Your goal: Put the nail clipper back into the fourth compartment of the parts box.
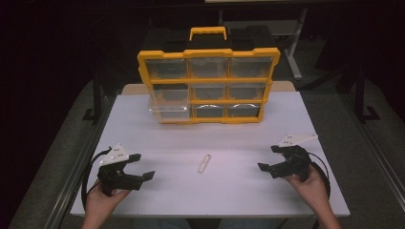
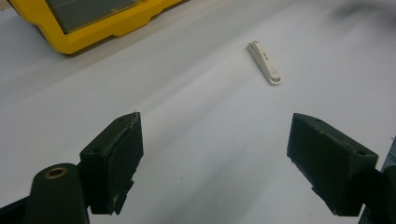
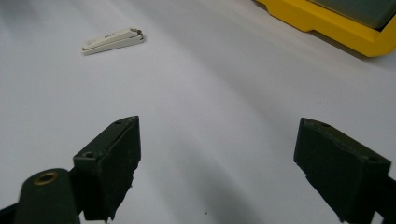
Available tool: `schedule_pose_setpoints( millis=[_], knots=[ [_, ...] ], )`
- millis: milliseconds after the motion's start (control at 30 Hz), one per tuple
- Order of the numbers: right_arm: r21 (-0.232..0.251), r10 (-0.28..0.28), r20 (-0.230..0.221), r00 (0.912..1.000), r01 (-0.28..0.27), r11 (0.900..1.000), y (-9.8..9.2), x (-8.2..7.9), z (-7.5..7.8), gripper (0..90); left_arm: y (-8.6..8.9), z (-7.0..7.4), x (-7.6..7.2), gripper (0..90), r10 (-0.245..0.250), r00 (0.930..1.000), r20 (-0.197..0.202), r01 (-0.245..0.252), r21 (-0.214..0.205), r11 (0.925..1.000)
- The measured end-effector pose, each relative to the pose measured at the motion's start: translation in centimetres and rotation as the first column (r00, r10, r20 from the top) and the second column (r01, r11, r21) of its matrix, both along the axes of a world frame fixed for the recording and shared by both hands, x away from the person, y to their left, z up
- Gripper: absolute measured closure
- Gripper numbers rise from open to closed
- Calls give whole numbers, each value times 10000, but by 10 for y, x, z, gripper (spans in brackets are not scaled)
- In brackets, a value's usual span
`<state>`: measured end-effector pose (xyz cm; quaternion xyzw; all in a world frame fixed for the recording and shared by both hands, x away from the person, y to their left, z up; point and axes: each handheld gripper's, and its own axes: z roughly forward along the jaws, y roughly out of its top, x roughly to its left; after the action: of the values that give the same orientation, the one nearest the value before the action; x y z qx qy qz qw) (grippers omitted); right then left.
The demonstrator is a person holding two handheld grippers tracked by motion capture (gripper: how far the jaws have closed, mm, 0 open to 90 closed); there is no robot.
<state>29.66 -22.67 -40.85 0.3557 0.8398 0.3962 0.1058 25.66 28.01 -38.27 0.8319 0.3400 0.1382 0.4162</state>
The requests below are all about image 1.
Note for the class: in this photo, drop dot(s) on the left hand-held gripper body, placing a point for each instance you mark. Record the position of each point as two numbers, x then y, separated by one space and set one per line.
116 178

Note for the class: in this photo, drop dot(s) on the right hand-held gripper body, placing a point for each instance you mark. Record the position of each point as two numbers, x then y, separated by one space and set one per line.
296 162

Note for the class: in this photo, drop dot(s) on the person's left hand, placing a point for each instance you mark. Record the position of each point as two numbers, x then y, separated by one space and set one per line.
102 202

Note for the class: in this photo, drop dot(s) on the person's right hand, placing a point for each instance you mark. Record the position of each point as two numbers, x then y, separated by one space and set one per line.
313 191

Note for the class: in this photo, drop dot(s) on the small clear plastic tube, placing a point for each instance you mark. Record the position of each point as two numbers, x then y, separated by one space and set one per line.
204 164

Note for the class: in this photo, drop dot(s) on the pulled-out clear plastic drawer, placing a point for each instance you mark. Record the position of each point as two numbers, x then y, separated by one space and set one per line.
168 108

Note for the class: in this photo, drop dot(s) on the black metal stand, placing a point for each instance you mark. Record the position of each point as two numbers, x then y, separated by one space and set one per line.
359 95
97 95

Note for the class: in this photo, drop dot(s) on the grey metal table stand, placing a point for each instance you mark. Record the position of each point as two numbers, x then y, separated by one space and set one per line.
294 54

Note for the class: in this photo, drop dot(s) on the yellow black organizer case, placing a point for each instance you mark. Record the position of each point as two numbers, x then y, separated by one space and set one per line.
207 80

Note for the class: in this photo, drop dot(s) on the set of closed clear drawers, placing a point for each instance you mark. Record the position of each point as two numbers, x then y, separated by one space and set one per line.
208 67

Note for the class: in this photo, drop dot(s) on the aluminium rail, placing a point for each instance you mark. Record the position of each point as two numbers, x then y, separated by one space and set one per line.
382 165
76 178

